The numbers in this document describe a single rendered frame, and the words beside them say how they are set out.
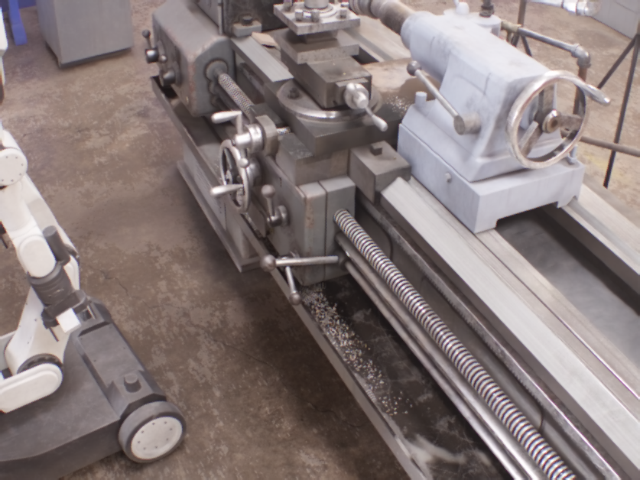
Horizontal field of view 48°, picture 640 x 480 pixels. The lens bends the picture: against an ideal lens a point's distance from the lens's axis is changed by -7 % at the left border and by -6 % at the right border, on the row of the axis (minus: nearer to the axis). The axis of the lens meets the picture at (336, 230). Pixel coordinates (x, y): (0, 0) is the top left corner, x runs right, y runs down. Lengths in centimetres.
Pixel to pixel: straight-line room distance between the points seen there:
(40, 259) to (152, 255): 132
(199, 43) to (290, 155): 90
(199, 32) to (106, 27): 191
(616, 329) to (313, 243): 76
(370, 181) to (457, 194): 22
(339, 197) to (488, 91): 47
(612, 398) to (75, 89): 355
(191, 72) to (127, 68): 191
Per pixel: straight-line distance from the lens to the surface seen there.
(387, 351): 198
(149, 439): 221
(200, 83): 265
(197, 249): 297
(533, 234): 190
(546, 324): 146
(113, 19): 456
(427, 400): 188
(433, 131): 175
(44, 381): 216
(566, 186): 179
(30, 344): 212
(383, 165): 179
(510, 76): 161
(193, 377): 248
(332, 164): 186
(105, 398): 224
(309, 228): 187
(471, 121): 163
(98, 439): 220
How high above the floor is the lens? 181
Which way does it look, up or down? 36 degrees down
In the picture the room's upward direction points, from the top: 2 degrees clockwise
